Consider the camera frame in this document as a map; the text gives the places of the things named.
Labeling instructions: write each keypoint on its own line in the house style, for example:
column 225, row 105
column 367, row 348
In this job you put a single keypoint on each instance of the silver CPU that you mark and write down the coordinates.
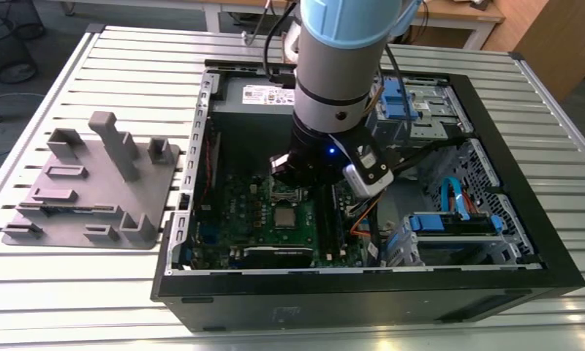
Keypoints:
column 287, row 218

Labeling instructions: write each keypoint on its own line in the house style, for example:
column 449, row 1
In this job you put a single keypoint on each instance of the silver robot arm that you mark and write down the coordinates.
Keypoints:
column 331, row 84

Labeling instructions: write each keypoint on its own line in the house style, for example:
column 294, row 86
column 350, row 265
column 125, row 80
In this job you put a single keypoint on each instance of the CPU socket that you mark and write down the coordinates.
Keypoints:
column 303, row 219

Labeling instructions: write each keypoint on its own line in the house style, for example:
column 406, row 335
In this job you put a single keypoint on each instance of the grey power supply unit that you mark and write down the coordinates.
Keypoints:
column 254, row 109

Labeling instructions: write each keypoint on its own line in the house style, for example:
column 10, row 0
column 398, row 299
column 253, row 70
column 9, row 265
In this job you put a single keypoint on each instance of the green motherboard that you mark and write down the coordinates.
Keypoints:
column 254, row 226

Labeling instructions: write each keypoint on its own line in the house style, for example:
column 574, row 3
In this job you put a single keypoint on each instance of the blue plastic drive latch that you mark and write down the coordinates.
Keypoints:
column 398, row 106

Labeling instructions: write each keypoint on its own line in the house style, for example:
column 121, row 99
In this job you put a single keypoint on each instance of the grey metal drive cage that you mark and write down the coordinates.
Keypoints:
column 430, row 135

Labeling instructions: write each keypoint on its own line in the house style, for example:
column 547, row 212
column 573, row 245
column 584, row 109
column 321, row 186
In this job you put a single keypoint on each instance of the black graphics card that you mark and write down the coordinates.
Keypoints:
column 278, row 257

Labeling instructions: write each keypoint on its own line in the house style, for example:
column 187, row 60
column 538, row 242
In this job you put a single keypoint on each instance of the hard disk in blue carrier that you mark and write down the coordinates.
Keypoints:
column 430, row 223

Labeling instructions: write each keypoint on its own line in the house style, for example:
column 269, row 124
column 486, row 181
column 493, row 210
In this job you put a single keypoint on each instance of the blue port block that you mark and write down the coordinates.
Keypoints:
column 209, row 234

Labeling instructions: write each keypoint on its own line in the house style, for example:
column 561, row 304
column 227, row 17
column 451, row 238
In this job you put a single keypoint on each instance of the grey metal disk bay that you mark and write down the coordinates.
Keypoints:
column 469, row 243

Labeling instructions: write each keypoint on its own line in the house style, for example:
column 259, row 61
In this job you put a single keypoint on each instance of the black PC case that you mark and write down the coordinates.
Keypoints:
column 371, row 303

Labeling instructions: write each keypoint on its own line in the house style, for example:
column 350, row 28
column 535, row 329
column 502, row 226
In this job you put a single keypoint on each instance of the grey parts rack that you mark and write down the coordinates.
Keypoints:
column 103, row 197

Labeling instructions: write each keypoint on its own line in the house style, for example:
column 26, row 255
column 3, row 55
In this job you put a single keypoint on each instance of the wooden desk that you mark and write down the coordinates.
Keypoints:
column 469, row 12

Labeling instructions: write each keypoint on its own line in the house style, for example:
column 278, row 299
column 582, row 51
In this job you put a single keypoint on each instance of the RAM stick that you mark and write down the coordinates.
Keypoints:
column 69, row 210

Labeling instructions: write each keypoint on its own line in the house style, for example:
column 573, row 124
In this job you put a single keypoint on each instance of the wooden cabinet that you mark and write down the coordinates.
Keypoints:
column 557, row 44

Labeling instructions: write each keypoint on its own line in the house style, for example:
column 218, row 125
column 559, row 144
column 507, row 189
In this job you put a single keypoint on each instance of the black mesh bin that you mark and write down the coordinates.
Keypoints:
column 10, row 44

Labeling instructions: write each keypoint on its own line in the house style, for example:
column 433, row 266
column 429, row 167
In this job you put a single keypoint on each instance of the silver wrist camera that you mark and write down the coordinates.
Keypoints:
column 369, row 179

